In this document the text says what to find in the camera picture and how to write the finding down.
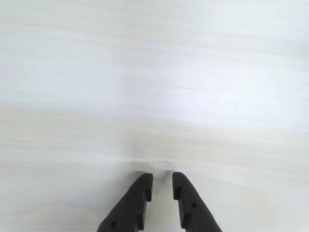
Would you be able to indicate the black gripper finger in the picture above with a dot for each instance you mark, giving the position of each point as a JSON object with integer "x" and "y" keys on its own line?
{"x": 130, "y": 205}
{"x": 193, "y": 212}

